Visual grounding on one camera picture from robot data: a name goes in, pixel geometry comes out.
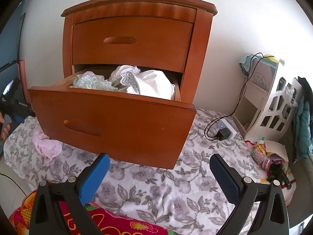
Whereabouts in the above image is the thin black floor cable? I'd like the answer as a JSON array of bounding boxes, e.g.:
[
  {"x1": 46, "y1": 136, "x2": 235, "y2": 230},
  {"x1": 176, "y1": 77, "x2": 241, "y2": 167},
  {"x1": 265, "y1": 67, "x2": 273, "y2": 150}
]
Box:
[{"x1": 0, "y1": 173, "x2": 28, "y2": 197}]

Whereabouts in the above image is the black plush toy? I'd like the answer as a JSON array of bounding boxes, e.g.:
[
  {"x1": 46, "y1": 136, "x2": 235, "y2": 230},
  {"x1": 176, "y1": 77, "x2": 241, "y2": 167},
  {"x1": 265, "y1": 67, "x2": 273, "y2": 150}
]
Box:
[{"x1": 266, "y1": 164, "x2": 284, "y2": 183}]

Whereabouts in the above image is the light blue lace underwear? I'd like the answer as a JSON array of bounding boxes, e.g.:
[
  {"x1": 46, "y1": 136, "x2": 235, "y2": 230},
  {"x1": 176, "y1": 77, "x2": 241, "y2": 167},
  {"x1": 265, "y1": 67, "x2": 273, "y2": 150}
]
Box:
[{"x1": 70, "y1": 71, "x2": 118, "y2": 91}]

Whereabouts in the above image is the pink underwear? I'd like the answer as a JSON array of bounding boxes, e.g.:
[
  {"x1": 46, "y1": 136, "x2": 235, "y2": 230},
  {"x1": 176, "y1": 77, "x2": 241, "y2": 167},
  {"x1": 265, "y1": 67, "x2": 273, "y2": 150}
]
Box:
[{"x1": 32, "y1": 127, "x2": 63, "y2": 162}]

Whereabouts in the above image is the pink foam strip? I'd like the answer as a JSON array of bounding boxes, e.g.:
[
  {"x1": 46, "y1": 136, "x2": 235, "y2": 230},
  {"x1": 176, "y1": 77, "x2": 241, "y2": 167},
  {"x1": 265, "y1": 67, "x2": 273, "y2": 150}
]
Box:
[{"x1": 18, "y1": 60, "x2": 31, "y2": 108}]

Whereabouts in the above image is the closed wooden drawer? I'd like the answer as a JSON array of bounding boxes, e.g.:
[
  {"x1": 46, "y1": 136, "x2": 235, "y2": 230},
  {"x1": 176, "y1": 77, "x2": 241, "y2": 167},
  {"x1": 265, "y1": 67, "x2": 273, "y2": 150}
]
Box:
[{"x1": 71, "y1": 17, "x2": 195, "y2": 72}]

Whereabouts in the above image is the teal cloth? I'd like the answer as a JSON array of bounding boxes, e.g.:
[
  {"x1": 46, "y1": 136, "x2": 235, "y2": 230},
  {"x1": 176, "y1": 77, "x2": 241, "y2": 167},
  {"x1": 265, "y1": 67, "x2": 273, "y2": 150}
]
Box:
[{"x1": 239, "y1": 54, "x2": 257, "y2": 75}]

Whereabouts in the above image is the clear plastic bag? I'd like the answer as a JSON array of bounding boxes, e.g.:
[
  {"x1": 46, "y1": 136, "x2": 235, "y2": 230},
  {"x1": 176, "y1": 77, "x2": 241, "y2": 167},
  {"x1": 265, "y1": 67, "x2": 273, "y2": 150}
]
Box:
[{"x1": 284, "y1": 83, "x2": 298, "y2": 107}]

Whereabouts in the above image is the colourful cube toy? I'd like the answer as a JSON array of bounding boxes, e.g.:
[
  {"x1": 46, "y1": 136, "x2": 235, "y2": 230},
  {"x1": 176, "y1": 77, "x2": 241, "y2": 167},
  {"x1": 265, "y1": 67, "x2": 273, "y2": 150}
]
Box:
[{"x1": 251, "y1": 144, "x2": 267, "y2": 164}]

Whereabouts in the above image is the black charger cable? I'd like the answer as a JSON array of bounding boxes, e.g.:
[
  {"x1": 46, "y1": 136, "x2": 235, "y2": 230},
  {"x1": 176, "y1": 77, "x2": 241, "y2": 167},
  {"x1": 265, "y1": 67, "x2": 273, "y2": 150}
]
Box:
[{"x1": 204, "y1": 52, "x2": 264, "y2": 141}]

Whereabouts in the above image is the red floral blanket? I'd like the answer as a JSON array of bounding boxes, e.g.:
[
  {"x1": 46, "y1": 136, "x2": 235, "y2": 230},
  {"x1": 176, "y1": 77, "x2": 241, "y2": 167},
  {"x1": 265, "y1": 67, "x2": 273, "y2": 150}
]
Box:
[{"x1": 8, "y1": 191, "x2": 172, "y2": 235}]

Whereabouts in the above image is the black stick remote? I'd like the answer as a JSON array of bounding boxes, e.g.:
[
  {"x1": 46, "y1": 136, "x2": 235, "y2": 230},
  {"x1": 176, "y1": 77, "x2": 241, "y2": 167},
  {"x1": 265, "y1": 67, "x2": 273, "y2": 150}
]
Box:
[{"x1": 279, "y1": 169, "x2": 293, "y2": 190}]

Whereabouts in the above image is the beige paper sheet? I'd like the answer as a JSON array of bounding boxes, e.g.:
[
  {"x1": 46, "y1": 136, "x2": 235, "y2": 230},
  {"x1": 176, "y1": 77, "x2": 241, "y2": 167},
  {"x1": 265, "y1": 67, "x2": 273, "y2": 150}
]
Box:
[{"x1": 265, "y1": 139, "x2": 287, "y2": 161}]

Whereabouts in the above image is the white cutout shelf rack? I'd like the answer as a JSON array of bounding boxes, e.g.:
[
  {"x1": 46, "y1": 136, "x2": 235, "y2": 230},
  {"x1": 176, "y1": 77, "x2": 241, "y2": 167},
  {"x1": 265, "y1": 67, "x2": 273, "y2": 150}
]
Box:
[{"x1": 231, "y1": 54, "x2": 303, "y2": 143}]

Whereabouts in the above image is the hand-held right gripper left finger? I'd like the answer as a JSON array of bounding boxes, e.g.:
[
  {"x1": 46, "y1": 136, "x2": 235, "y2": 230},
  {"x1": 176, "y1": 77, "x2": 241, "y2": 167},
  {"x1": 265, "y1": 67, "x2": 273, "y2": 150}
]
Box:
[{"x1": 29, "y1": 153, "x2": 111, "y2": 235}]

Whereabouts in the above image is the plain white underwear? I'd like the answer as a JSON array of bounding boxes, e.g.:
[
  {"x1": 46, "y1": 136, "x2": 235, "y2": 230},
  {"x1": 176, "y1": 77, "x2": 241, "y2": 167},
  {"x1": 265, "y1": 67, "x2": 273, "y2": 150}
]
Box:
[{"x1": 136, "y1": 69, "x2": 177, "y2": 101}]

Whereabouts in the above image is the wooden drawer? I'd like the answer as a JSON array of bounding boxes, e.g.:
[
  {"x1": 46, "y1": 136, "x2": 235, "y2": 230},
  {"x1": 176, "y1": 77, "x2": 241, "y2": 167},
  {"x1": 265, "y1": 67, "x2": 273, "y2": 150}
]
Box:
[
  {"x1": 28, "y1": 65, "x2": 197, "y2": 170},
  {"x1": 71, "y1": 17, "x2": 195, "y2": 72}
]

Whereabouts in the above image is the dark blue wardrobe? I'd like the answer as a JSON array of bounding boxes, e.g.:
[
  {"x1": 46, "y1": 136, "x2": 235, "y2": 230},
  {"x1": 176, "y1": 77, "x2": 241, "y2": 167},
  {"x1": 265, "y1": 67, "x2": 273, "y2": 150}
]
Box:
[{"x1": 0, "y1": 0, "x2": 27, "y2": 108}]

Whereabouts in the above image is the pale book box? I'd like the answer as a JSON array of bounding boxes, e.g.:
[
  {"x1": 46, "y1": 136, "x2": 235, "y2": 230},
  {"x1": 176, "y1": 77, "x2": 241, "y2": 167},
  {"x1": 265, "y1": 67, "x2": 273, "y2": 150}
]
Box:
[{"x1": 249, "y1": 57, "x2": 278, "y2": 90}]

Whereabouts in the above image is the person's left hand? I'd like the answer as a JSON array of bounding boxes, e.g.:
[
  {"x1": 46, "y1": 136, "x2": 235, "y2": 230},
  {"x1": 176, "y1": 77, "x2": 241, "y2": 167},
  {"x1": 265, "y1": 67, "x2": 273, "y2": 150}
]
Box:
[{"x1": 0, "y1": 113, "x2": 11, "y2": 140}]

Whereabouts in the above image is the wooden nightstand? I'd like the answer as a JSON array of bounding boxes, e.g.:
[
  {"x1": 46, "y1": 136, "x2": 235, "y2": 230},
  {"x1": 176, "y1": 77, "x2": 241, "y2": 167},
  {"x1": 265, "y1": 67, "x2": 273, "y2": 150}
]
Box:
[{"x1": 61, "y1": 0, "x2": 218, "y2": 110}]

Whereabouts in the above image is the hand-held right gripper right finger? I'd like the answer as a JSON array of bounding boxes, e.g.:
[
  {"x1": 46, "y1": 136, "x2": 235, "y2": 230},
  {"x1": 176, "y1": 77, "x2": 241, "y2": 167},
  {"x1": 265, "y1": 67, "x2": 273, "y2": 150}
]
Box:
[{"x1": 210, "y1": 154, "x2": 290, "y2": 235}]

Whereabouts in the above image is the black charger plug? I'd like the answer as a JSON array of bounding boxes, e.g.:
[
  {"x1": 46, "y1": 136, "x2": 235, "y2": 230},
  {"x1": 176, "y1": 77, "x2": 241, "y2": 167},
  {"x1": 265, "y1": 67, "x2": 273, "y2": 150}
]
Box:
[{"x1": 215, "y1": 128, "x2": 231, "y2": 141}]

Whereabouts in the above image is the teal jacket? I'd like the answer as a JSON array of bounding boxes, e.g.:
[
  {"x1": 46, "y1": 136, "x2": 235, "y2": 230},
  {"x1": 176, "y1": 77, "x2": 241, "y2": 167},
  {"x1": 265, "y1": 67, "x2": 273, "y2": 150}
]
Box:
[{"x1": 292, "y1": 76, "x2": 313, "y2": 163}]

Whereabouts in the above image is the grey floral bedsheet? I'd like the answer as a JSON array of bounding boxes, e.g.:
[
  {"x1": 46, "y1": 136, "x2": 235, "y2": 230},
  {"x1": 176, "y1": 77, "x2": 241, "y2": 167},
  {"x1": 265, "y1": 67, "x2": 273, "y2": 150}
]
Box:
[{"x1": 4, "y1": 108, "x2": 269, "y2": 231}]

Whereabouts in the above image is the white power strip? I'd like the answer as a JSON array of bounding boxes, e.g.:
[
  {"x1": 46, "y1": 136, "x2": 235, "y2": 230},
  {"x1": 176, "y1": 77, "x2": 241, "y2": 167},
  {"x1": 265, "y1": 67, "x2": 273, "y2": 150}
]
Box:
[{"x1": 215, "y1": 119, "x2": 237, "y2": 140}]

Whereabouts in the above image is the white grey lace underwear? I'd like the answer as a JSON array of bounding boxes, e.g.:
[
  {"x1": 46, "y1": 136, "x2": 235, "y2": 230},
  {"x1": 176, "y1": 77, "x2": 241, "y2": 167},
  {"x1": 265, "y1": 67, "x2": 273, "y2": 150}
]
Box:
[{"x1": 108, "y1": 65, "x2": 144, "y2": 95}]

